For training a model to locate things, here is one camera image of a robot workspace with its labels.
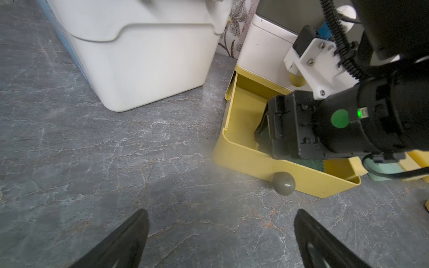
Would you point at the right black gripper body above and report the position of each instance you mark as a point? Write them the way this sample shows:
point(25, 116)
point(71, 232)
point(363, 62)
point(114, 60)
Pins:
point(292, 128)

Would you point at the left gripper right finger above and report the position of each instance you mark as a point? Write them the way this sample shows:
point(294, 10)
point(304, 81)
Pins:
point(319, 248)

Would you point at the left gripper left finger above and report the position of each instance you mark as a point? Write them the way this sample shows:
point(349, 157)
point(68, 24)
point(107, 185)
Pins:
point(123, 248)

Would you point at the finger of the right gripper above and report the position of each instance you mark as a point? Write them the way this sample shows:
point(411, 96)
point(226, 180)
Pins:
point(262, 134)

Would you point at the green three-drawer cabinet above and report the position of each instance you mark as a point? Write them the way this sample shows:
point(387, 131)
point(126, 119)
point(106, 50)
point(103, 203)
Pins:
point(260, 75)

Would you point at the light green sponge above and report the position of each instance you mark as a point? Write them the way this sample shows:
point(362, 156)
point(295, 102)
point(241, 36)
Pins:
point(391, 168)

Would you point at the dark green scouring sponge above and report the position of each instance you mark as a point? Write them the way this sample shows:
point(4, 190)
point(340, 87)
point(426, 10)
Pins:
point(312, 164)

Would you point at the yellow green-backed sponge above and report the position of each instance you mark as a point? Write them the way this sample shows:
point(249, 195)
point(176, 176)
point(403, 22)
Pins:
point(357, 166)

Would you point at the pale yellow sponge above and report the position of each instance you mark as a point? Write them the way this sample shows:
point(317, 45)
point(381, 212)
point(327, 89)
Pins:
point(408, 164)

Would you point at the bright yellow sponge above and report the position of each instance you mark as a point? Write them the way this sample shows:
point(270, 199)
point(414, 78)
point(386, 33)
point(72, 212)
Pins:
point(420, 157)

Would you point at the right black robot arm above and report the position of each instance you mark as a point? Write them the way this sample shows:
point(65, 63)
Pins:
point(385, 114)

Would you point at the blue lid storage box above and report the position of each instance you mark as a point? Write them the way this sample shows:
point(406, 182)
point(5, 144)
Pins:
point(133, 53)

